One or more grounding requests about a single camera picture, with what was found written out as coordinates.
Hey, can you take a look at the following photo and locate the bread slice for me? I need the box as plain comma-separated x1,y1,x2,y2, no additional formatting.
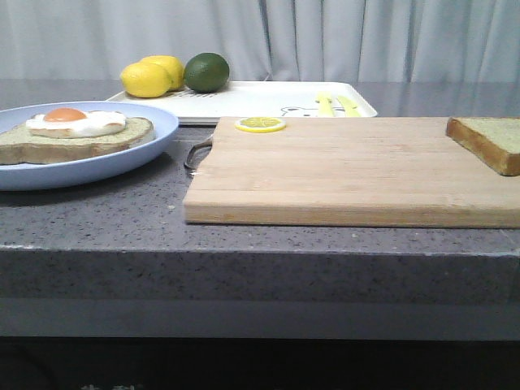
1,117,155,165
446,117,519,176

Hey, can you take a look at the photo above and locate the yellow plastic utensil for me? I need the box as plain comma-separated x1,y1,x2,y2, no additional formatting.
336,96,361,117
315,91,335,118

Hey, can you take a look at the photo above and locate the wooden cutting board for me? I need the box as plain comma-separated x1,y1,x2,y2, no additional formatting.
183,117,519,228

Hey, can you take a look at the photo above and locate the white curtain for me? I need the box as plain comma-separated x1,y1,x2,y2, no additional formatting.
1,1,519,82

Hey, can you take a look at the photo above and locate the fried egg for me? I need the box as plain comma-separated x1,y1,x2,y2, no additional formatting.
25,107,126,138

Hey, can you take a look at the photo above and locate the light blue plate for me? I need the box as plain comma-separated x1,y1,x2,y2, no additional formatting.
1,101,180,191

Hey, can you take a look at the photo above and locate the left yellow plastic utensil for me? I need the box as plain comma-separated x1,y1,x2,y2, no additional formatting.
315,91,335,118

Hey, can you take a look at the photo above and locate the white rectangular tray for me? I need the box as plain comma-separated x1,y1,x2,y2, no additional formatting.
110,81,377,126

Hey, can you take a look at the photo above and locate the lemon slice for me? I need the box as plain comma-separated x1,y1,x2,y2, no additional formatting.
234,116,286,133

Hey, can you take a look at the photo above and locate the right yellow plastic utensil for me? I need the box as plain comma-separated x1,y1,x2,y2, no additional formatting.
336,96,361,117

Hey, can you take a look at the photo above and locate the yellow lemon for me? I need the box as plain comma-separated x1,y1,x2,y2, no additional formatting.
141,55,184,91
119,62,171,98

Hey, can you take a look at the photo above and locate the front yellow lemon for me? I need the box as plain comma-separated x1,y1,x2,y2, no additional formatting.
119,62,171,98

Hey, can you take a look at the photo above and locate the rear yellow lemon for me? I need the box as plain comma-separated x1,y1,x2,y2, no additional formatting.
141,55,184,91

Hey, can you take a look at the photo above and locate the green lime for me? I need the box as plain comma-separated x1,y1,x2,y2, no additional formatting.
184,52,230,93

